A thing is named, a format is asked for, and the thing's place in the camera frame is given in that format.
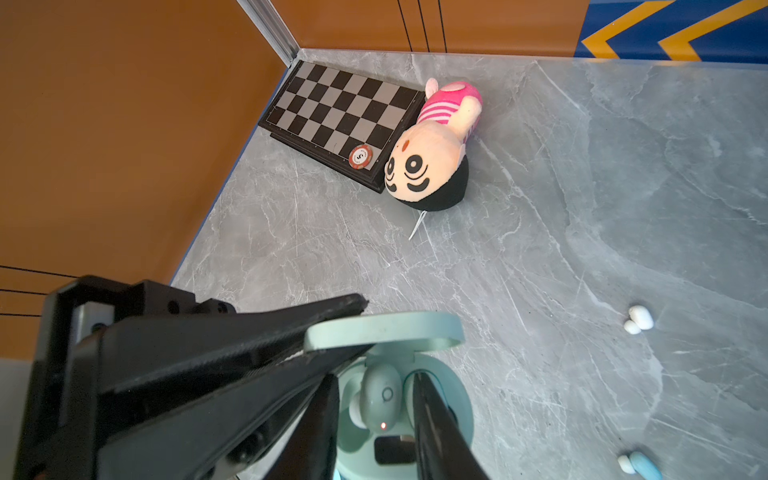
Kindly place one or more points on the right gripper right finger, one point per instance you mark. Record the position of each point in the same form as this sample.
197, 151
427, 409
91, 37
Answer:
441, 451

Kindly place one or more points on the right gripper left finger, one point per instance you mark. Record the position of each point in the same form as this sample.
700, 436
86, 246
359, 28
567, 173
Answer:
306, 412

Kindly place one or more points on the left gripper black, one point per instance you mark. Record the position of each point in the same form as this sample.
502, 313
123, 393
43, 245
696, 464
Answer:
111, 355

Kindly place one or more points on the blue earbud centre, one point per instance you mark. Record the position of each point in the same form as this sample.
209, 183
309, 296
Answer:
637, 463

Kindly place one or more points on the black white chessboard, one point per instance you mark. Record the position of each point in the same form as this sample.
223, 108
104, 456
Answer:
324, 113

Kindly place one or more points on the mint green earbud case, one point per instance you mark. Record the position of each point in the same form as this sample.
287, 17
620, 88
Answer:
406, 341

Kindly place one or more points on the white earbud centre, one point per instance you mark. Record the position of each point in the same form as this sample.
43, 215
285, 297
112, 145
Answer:
639, 320

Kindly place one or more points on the plush doll pink shirt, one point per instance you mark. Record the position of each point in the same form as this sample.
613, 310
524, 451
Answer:
428, 168

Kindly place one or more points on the red poker chip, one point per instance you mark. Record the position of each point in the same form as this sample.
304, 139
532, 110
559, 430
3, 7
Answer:
360, 157

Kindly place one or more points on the left corner aluminium post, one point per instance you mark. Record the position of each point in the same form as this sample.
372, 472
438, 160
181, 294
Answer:
270, 24

